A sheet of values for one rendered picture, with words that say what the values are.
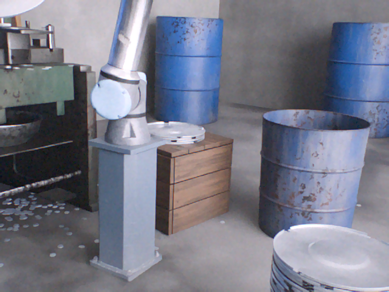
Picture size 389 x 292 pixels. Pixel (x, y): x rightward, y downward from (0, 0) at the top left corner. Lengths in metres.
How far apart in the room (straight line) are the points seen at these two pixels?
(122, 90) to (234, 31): 3.90
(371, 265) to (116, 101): 0.77
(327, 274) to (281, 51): 3.96
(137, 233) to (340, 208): 0.80
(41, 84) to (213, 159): 0.76
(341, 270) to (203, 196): 1.01
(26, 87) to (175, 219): 0.77
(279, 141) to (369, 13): 2.90
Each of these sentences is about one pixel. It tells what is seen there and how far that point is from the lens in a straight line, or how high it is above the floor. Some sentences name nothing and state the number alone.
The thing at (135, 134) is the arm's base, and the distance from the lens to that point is 1.47.
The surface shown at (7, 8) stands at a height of 0.84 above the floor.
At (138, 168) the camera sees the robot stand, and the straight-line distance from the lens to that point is 1.49.
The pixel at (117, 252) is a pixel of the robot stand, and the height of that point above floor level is 0.08.
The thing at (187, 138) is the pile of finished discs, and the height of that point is 0.37.
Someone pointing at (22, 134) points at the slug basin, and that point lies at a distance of 2.01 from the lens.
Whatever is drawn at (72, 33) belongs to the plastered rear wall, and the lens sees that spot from 3.78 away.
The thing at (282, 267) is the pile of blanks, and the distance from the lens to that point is 1.06.
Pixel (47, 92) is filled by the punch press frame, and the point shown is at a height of 0.54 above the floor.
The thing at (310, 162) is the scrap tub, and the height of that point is 0.35.
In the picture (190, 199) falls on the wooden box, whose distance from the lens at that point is 1.91.
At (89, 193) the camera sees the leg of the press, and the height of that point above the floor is 0.08.
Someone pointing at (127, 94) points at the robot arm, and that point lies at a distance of 1.31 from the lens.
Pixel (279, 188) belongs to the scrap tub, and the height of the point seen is 0.22.
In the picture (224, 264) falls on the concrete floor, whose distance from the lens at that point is 1.72.
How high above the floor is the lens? 0.83
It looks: 15 degrees down
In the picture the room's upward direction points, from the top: 2 degrees clockwise
